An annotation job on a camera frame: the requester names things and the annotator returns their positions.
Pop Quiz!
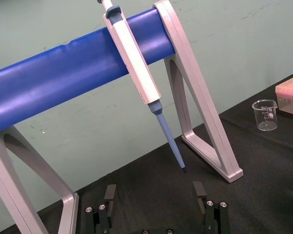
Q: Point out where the pink pipette tip box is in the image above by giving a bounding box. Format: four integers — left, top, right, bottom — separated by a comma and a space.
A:
275, 74, 293, 117

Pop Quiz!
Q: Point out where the white and blue pipette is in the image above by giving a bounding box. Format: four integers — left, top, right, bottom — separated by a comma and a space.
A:
96, 0, 187, 174

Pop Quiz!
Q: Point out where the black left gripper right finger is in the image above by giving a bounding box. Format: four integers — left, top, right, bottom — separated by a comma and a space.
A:
193, 181, 230, 234

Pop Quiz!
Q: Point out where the black table cloth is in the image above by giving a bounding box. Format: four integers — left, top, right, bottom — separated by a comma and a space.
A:
35, 69, 293, 234

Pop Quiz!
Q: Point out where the clear glass beaker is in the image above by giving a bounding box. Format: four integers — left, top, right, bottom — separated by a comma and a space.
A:
251, 98, 278, 131

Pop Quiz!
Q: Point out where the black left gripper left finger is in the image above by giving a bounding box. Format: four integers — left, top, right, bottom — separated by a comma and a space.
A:
84, 184, 117, 234

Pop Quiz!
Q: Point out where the blue and grey pipette stand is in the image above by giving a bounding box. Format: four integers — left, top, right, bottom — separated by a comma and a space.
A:
0, 0, 244, 234

